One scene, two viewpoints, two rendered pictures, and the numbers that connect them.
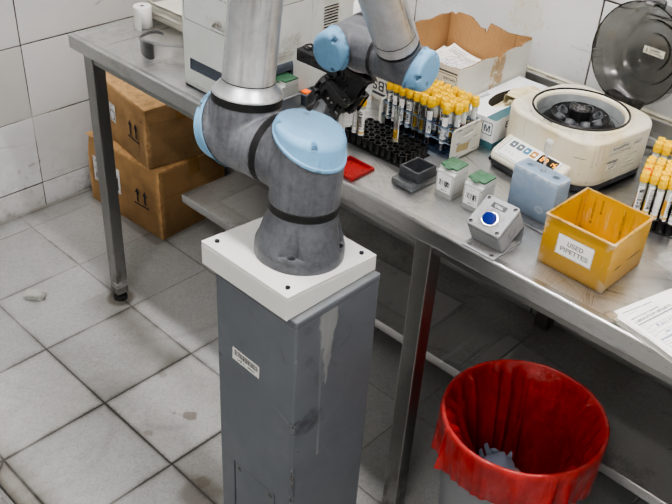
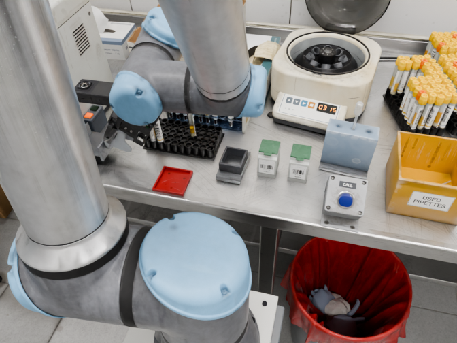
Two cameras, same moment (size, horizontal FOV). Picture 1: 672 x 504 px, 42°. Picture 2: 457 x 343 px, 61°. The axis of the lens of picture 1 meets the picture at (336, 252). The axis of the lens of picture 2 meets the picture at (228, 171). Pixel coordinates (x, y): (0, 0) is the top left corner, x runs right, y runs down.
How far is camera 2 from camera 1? 1.02 m
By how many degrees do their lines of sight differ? 22
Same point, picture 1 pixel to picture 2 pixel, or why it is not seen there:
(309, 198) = (229, 333)
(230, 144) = (87, 311)
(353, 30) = (153, 71)
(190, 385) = (83, 326)
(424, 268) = (273, 239)
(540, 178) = (357, 137)
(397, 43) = (238, 81)
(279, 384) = not seen: outside the picture
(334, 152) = (246, 275)
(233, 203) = not seen: hidden behind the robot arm
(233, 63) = (39, 221)
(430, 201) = (260, 186)
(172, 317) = not seen: hidden behind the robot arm
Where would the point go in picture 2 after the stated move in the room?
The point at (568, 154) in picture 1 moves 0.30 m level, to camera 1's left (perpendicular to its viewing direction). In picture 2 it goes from (344, 97) to (227, 141)
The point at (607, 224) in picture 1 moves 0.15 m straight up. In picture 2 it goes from (419, 154) to (447, 94)
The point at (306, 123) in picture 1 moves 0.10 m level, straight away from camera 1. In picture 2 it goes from (187, 250) to (151, 188)
